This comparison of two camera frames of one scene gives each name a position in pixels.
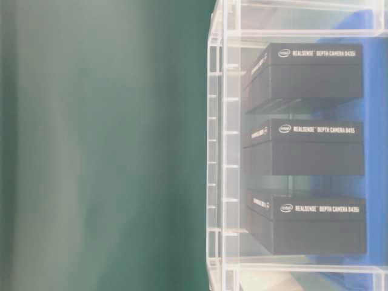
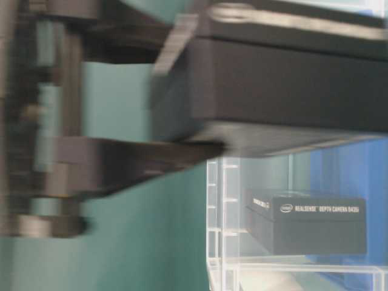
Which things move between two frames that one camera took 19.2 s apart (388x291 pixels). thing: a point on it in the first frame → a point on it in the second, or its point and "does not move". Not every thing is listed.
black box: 304,224 does not move
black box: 305,147 → 273,77
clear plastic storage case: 297,146 does not move
